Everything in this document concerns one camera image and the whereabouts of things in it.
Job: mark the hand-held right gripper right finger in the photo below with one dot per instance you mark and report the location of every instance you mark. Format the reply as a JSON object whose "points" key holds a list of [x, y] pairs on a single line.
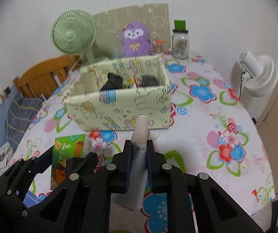
{"points": [[150, 167]]}

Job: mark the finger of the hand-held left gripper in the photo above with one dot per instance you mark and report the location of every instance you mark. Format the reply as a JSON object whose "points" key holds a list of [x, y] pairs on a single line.
{"points": [[80, 165], [39, 162]]}

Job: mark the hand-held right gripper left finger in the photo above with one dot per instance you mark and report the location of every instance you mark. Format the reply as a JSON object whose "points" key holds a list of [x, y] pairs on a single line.
{"points": [[128, 167]]}

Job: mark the green tissue pack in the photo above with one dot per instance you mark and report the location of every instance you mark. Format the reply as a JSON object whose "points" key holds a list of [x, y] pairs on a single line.
{"points": [[68, 148]]}

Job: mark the yellow printed fabric storage box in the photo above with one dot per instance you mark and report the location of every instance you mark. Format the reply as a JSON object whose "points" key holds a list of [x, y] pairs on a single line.
{"points": [[114, 109]]}

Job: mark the black fuzzy scrunchie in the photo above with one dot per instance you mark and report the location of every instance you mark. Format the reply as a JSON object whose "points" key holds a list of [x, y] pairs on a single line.
{"points": [[113, 82]]}

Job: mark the white crumpled cloth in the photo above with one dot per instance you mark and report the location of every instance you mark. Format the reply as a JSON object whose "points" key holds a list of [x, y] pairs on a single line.
{"points": [[4, 156]]}

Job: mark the grey plaid cloth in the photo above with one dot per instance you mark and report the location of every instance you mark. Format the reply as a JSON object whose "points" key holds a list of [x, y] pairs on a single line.
{"points": [[20, 116]]}

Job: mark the wooden chair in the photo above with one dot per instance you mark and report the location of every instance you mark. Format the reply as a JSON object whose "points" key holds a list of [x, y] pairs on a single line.
{"points": [[42, 77]]}

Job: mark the grey fuzzy scrunchie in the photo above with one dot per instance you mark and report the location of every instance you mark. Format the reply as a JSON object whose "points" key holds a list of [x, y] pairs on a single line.
{"points": [[149, 80]]}

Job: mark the cotton swab container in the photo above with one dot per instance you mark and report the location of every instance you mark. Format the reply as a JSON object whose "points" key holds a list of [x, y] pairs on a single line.
{"points": [[158, 47]]}

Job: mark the glass mug jar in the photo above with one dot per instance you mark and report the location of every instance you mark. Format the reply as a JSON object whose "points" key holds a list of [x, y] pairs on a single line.
{"points": [[180, 45]]}

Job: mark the purple plush toy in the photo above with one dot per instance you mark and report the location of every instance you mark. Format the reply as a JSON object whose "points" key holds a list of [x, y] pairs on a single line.
{"points": [[135, 41]]}

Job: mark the green desk fan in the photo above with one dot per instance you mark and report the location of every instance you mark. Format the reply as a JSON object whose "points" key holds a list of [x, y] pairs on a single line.
{"points": [[73, 32]]}

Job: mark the white fan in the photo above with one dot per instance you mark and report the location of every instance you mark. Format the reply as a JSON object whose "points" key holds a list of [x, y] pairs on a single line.
{"points": [[260, 75]]}

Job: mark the green card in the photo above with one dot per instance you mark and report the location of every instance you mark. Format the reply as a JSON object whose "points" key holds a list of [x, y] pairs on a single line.
{"points": [[180, 24]]}

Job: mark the beige cardboard sheet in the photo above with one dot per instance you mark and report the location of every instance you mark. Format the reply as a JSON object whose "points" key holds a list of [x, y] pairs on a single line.
{"points": [[158, 19]]}

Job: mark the wall socket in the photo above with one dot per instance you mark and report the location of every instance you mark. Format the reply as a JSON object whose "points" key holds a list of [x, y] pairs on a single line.
{"points": [[5, 93]]}

